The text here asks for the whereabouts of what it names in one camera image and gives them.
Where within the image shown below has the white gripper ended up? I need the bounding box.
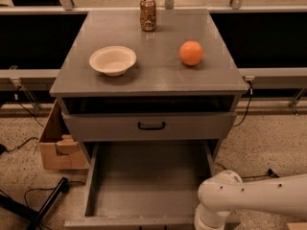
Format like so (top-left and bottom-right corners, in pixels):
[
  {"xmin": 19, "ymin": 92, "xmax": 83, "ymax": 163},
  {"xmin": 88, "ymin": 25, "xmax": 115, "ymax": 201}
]
[{"xmin": 194, "ymin": 204, "xmax": 231, "ymax": 230}]

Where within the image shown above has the grey drawer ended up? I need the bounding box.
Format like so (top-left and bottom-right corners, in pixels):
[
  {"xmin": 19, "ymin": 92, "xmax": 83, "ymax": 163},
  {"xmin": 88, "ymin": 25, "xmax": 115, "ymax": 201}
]
[
  {"xmin": 65, "ymin": 141, "xmax": 215, "ymax": 230},
  {"xmin": 63, "ymin": 112, "xmax": 236, "ymax": 142}
]

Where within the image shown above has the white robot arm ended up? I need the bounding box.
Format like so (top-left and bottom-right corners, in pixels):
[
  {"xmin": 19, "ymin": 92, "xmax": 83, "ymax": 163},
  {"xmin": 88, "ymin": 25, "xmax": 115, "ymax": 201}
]
[{"xmin": 194, "ymin": 170, "xmax": 307, "ymax": 230}]

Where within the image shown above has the grey top drawer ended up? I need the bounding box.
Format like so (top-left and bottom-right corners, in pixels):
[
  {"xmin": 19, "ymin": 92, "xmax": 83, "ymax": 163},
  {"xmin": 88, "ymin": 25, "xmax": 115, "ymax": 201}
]
[{"xmin": 63, "ymin": 112, "xmax": 236, "ymax": 142}]

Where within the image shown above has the grey drawer cabinet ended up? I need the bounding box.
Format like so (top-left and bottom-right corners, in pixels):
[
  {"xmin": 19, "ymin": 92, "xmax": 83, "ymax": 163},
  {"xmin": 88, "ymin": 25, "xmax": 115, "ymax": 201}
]
[{"xmin": 50, "ymin": 8, "xmax": 248, "ymax": 154}]

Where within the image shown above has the cardboard box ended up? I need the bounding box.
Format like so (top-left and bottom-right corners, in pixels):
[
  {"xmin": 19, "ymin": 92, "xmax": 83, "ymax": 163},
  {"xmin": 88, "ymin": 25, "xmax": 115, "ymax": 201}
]
[{"xmin": 38, "ymin": 102, "xmax": 89, "ymax": 170}]

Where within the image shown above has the black stand leg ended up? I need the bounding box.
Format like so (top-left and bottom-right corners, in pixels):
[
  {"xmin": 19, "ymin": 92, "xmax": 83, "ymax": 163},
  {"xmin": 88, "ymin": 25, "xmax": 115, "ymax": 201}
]
[{"xmin": 0, "ymin": 176, "xmax": 69, "ymax": 230}]

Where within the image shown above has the orange fruit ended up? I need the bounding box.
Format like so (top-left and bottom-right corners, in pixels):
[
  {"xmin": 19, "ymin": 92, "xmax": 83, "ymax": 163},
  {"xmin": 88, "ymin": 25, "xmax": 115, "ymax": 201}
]
[{"xmin": 179, "ymin": 41, "xmax": 203, "ymax": 66}]

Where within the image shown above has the white paper bowl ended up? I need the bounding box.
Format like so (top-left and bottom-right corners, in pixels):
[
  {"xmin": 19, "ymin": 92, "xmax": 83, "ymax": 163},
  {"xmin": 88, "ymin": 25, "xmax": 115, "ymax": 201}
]
[{"xmin": 89, "ymin": 46, "xmax": 136, "ymax": 77}]

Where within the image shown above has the gold soda can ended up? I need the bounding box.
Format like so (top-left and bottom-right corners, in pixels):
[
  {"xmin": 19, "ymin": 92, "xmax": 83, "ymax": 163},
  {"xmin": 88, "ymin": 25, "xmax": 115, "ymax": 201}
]
[{"xmin": 140, "ymin": 0, "xmax": 156, "ymax": 32}]

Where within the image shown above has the black cable right floor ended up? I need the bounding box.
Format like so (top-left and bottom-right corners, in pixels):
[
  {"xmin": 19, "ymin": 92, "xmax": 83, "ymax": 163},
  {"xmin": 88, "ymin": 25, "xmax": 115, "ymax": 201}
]
[{"xmin": 213, "ymin": 161, "xmax": 281, "ymax": 180}]

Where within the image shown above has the black cable floor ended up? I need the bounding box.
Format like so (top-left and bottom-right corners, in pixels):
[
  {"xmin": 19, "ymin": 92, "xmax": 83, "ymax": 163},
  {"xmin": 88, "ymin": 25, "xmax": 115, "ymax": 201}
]
[
  {"xmin": 23, "ymin": 179, "xmax": 87, "ymax": 230},
  {"xmin": 213, "ymin": 161, "xmax": 281, "ymax": 180}
]

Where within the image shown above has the black cable left floor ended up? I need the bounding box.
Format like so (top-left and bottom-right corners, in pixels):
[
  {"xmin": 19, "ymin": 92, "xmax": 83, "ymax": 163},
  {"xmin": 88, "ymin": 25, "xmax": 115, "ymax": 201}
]
[{"xmin": 23, "ymin": 179, "xmax": 87, "ymax": 230}]

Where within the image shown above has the black cable behind cabinet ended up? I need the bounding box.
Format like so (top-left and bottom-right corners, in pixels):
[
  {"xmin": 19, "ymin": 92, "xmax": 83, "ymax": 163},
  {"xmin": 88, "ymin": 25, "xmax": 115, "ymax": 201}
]
[{"xmin": 231, "ymin": 80, "xmax": 253, "ymax": 128}]

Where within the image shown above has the black cable left wall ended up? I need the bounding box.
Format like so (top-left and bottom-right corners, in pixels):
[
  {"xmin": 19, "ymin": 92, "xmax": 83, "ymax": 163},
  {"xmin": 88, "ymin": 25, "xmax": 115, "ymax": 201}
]
[{"xmin": 0, "ymin": 85, "xmax": 45, "ymax": 154}]

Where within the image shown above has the metal railing frame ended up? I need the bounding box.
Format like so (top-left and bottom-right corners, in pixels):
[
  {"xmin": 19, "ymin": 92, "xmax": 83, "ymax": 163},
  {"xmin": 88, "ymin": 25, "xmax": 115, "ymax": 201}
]
[{"xmin": 0, "ymin": 0, "xmax": 307, "ymax": 116}]

